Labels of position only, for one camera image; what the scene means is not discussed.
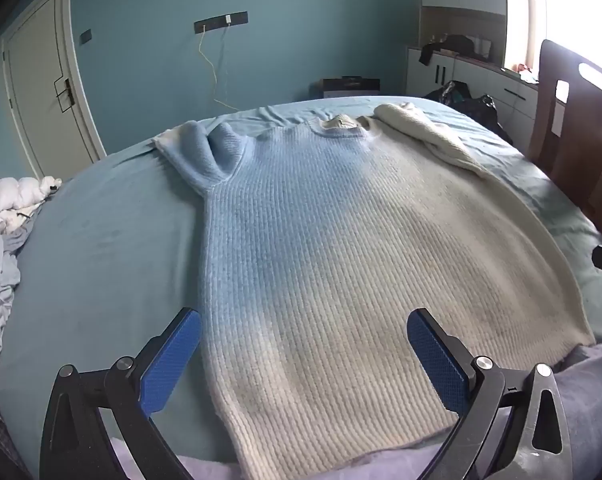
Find black wall socket strip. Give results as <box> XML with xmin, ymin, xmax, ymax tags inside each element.
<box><xmin>194</xmin><ymin>11</ymin><xmax>250</xmax><ymax>35</ymax></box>

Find white down jacket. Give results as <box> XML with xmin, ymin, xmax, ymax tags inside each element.
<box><xmin>0</xmin><ymin>176</ymin><xmax>64</xmax><ymax>235</ymax></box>

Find person's lavender clothing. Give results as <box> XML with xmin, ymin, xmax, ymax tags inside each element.
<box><xmin>108</xmin><ymin>342</ymin><xmax>602</xmax><ymax>480</ymax></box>

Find black bag pile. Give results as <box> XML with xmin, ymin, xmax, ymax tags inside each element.
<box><xmin>425</xmin><ymin>80</ymin><xmax>514</xmax><ymax>143</ymax></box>

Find cream room door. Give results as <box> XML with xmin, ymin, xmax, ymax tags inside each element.
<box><xmin>1</xmin><ymin>0</ymin><xmax>106</xmax><ymax>181</ymax></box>

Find dark clothes on cabinet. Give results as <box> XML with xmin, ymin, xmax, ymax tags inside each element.
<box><xmin>419</xmin><ymin>34</ymin><xmax>492</xmax><ymax>66</ymax></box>

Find white low drawer cabinet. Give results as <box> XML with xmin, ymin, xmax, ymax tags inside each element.
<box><xmin>406</xmin><ymin>45</ymin><xmax>539</xmax><ymax>131</ymax></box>

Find dark cardboard box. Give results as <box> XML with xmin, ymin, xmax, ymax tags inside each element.
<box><xmin>322</xmin><ymin>76</ymin><xmax>380</xmax><ymax>99</ymax></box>

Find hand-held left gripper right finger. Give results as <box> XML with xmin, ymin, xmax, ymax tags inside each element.
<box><xmin>406</xmin><ymin>308</ymin><xmax>574</xmax><ymax>480</ymax></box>

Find blue and cream knit sweater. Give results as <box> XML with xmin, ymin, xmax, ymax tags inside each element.
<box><xmin>153</xmin><ymin>102</ymin><xmax>596</xmax><ymax>476</ymax></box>

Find black door handle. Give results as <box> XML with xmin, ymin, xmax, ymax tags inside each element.
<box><xmin>53</xmin><ymin>78</ymin><xmax>75</xmax><ymax>113</ymax></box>

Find bright window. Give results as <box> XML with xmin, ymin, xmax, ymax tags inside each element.
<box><xmin>503</xmin><ymin>0</ymin><xmax>602</xmax><ymax>76</ymax></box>

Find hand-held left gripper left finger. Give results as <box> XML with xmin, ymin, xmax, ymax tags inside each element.
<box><xmin>40</xmin><ymin>307</ymin><xmax>202</xmax><ymax>480</ymax></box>

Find brown wooden chair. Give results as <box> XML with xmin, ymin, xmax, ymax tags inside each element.
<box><xmin>528</xmin><ymin>39</ymin><xmax>602</xmax><ymax>246</ymax></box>

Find bed with teal sheet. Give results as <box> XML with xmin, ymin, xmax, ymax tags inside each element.
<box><xmin>0</xmin><ymin>95</ymin><xmax>602</xmax><ymax>466</ymax></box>

